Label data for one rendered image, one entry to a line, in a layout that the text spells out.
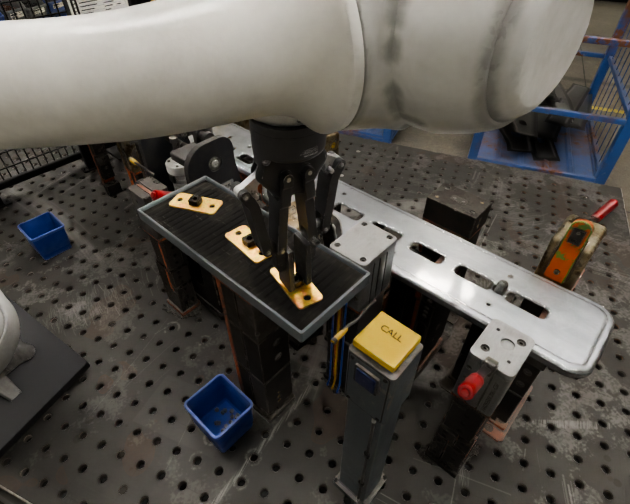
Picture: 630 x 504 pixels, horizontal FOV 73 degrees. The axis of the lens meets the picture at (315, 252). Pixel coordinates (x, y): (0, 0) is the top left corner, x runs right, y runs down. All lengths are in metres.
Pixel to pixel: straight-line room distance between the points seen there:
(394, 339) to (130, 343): 0.79
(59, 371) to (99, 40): 0.99
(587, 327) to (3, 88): 0.82
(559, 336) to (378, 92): 0.67
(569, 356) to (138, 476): 0.81
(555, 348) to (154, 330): 0.89
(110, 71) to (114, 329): 1.05
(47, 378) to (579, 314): 1.08
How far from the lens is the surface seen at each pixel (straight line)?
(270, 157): 0.41
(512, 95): 0.20
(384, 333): 0.53
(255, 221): 0.45
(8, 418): 1.12
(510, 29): 0.19
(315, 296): 0.55
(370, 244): 0.71
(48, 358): 1.14
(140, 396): 1.07
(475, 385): 0.55
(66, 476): 1.05
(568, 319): 0.86
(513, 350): 0.69
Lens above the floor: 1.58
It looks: 43 degrees down
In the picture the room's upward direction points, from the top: straight up
